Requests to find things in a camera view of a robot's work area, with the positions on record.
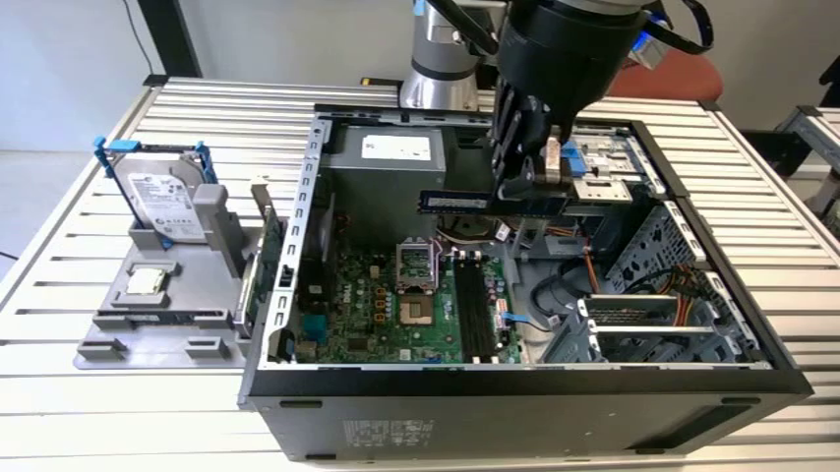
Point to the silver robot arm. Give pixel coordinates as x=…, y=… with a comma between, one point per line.
x=433, y=49

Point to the hard disk in blue carrier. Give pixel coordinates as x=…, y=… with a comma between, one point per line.
x=165, y=201

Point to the yellow black tag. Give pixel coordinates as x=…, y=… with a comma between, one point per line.
x=368, y=81

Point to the black upright post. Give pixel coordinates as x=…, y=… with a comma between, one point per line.
x=177, y=39

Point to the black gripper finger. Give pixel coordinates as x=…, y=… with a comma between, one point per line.
x=519, y=147
x=555, y=157

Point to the green graphics card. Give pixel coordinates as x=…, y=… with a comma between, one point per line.
x=266, y=275

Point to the round dark fan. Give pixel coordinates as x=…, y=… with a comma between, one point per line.
x=473, y=228

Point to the aluminium side table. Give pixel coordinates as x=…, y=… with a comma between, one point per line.
x=807, y=123

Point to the black RAM slot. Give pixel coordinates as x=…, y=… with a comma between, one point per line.
x=482, y=305
x=464, y=305

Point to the grey parts rack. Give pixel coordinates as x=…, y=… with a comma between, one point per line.
x=190, y=295

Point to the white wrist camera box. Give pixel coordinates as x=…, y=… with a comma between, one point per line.
x=653, y=51

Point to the grey metal drive cage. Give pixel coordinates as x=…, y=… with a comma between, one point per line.
x=631, y=302

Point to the silver CPU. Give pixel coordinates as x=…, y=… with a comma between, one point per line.
x=147, y=282

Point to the red round stool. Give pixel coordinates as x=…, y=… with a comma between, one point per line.
x=689, y=78

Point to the green motherboard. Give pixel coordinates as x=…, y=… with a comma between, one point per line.
x=368, y=339

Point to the CPU socket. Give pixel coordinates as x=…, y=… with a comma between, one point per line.
x=417, y=310

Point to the thin locking lever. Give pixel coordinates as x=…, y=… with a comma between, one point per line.
x=436, y=270

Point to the grey power supply unit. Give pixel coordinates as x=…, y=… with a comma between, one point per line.
x=388, y=196

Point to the black open PC case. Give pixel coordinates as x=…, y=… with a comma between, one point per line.
x=525, y=423

